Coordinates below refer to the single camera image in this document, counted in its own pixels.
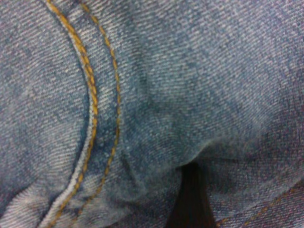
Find blue denim shorts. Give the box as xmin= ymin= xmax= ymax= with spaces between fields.
xmin=0 ymin=0 xmax=304 ymax=228

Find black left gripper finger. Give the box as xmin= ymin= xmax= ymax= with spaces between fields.
xmin=165 ymin=163 xmax=217 ymax=228

